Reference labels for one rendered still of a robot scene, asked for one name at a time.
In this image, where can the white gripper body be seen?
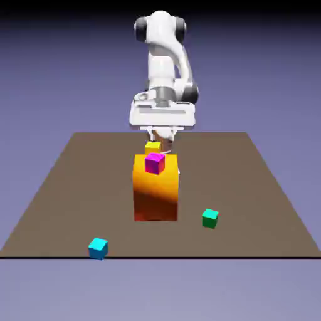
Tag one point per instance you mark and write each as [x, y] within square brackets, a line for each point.
[163, 117]

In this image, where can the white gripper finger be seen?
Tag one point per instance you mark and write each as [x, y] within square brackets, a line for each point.
[173, 135]
[151, 135]

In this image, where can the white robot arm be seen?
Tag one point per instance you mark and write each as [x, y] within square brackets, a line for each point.
[160, 50]

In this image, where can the small yellow cube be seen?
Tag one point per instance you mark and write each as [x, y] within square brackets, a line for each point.
[152, 148]

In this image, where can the small magenta cube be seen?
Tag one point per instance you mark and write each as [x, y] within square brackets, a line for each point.
[154, 164]

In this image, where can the small green cube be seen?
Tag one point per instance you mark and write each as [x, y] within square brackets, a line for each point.
[210, 218]

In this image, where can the small cyan cube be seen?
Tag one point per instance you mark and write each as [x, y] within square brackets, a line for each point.
[98, 248]

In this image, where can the large orange box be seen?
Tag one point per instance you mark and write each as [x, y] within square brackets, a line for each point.
[155, 195]

